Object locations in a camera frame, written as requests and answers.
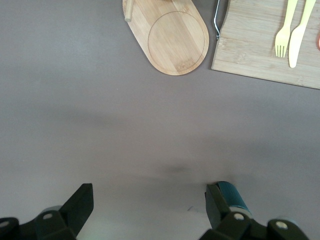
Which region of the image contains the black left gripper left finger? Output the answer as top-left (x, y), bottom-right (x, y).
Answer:
top-left (0, 183), bottom-right (94, 240)

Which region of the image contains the yellow plastic fork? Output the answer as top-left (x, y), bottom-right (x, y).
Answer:
top-left (274, 0), bottom-right (300, 58)

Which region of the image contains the yellow plastic knife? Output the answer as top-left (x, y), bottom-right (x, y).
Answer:
top-left (288, 0), bottom-right (317, 69)

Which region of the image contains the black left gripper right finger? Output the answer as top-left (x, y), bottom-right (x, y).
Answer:
top-left (199, 184), bottom-right (308, 240)

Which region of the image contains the wooden cup rack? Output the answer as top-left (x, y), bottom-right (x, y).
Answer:
top-left (122, 0), bottom-right (210, 76)

